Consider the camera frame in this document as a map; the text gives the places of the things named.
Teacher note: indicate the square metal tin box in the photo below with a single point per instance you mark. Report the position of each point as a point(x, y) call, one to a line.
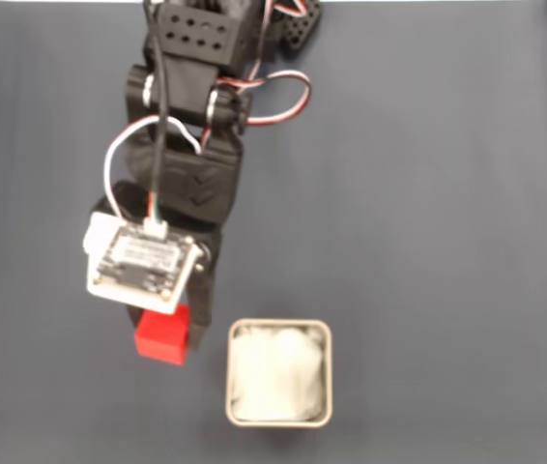
point(229, 372)

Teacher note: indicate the dark blue mat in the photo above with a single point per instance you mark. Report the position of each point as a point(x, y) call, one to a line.
point(447, 193)

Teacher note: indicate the white tissue paper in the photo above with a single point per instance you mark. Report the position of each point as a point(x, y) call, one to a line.
point(278, 372)

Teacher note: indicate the camera circuit board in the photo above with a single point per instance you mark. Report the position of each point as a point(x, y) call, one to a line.
point(138, 261)

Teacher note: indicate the red cube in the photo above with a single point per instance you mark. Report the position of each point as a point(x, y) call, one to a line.
point(162, 338)

